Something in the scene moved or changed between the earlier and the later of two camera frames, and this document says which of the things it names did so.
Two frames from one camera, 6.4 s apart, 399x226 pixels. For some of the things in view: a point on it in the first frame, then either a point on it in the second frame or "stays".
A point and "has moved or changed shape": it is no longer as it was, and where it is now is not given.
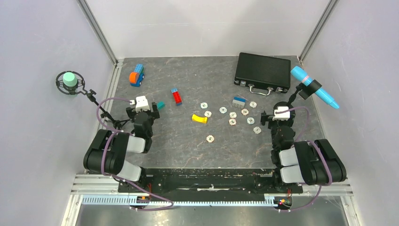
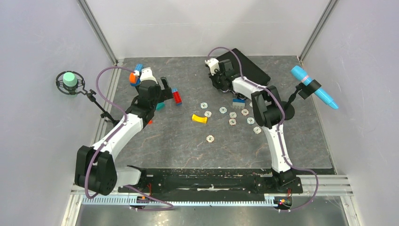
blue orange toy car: [135, 77] stays
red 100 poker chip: [232, 122] stays
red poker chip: [244, 111] stays
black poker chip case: [263, 73] has moved or changed shape
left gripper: [154, 114] → [167, 93]
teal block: [161, 105] stays
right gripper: [265, 117] → [212, 78]
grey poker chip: [257, 130] stays
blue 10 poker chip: [223, 109] stays
